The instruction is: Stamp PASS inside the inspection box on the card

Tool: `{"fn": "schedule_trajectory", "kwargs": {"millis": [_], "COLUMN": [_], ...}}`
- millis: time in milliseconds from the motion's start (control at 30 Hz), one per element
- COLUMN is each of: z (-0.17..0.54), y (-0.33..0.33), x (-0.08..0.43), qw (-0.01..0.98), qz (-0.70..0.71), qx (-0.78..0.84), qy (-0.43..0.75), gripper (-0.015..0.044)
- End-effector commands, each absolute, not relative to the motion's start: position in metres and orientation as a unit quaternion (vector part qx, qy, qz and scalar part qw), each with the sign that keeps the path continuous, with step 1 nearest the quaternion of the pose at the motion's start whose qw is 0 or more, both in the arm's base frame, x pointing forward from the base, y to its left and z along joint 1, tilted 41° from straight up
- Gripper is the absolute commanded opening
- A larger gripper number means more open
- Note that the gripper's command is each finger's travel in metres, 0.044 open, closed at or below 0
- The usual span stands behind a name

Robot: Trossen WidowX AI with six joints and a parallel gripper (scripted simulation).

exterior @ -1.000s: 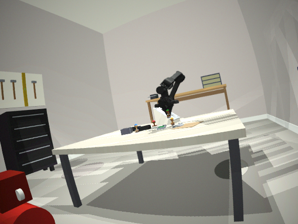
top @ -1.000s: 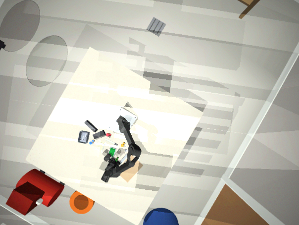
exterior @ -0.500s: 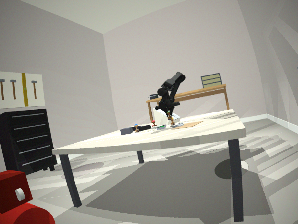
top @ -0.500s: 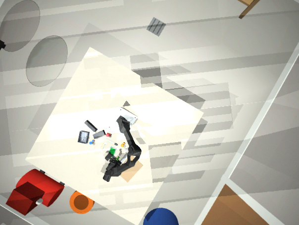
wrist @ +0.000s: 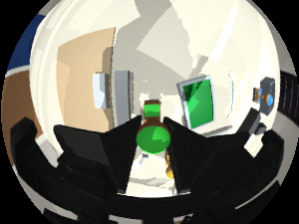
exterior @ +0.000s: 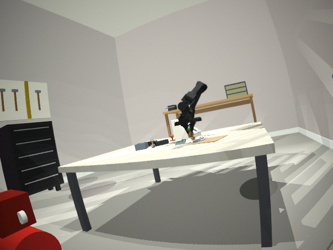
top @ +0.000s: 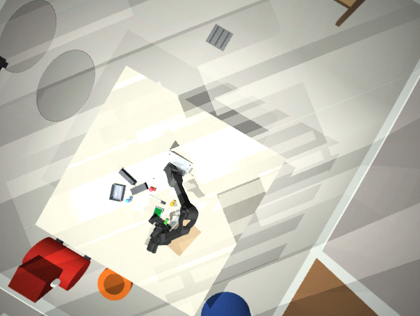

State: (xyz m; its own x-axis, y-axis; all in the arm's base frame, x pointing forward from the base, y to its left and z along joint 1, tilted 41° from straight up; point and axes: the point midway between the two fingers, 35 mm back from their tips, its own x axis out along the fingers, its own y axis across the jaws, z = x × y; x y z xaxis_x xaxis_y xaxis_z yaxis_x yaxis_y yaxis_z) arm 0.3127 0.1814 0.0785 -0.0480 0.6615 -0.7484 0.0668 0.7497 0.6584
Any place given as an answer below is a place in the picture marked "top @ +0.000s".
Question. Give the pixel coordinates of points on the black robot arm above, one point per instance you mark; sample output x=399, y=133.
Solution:
x=187, y=212

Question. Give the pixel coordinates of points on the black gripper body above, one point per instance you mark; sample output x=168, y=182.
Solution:
x=158, y=223

